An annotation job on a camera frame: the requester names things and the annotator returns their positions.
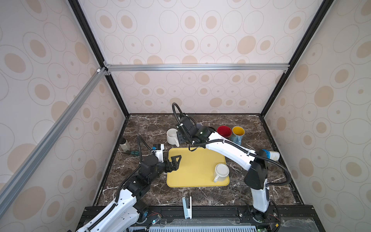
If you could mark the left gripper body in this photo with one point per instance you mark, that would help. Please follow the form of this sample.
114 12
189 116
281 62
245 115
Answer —
162 166

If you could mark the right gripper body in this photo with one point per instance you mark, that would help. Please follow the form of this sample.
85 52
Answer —
183 138

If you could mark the white ribbed mug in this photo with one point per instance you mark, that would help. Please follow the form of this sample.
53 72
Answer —
172 137

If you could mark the white cream mug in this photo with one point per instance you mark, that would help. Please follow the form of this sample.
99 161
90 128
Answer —
221 172

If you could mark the blue butterfly mug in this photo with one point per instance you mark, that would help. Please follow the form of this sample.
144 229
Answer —
237 135

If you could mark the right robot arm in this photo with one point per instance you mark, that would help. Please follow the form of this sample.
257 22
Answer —
254 162

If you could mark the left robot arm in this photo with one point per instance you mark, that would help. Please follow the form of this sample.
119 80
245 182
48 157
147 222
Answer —
125 210

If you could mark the yellow plastic tray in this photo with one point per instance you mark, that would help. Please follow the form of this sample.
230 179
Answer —
196 169

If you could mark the small green tool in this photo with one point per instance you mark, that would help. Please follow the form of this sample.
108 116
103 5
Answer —
135 153

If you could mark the small bottle black cap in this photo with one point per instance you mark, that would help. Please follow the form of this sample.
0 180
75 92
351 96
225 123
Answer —
124 144

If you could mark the white cup blue lid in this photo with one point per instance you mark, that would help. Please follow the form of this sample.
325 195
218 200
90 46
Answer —
273 155

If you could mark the horizontal aluminium bar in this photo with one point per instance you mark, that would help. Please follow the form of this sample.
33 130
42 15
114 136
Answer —
196 67

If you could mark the diagonal aluminium bar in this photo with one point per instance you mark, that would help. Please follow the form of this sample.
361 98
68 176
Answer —
32 162

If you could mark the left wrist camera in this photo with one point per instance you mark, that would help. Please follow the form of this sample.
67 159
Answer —
157 150

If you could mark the white clip on rail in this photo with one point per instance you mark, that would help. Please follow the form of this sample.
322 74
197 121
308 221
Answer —
187 207

